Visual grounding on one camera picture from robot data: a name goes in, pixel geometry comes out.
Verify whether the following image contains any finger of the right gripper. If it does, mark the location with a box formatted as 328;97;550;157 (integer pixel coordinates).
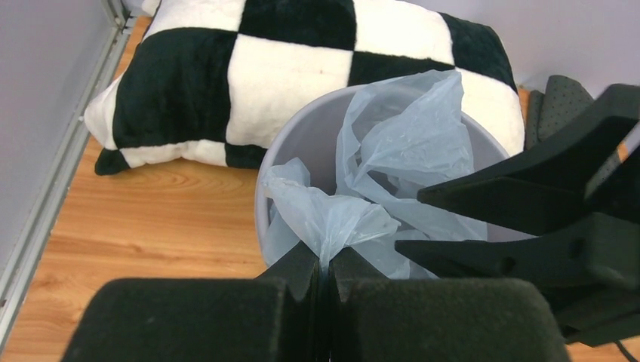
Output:
395;213;639;347
417;84;639;235

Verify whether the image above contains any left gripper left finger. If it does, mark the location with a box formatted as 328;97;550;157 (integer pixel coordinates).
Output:
63;244;319;361

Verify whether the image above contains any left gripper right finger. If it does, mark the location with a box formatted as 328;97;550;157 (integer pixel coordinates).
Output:
329;248;570;361

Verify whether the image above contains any translucent blue plastic trash bag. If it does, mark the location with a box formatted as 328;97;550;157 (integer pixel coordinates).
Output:
260;70;487;279

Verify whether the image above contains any grey plastic trash bin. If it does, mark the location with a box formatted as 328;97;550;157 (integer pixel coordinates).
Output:
254;86;525;265

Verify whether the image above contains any dark grey perforated mat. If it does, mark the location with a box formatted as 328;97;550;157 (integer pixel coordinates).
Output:
525;75;594;150

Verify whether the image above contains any black white checkered pillow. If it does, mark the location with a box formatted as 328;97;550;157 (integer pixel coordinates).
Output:
83;0;525;176

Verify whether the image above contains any left aluminium frame post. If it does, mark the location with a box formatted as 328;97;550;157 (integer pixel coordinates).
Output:
1;1;135;342

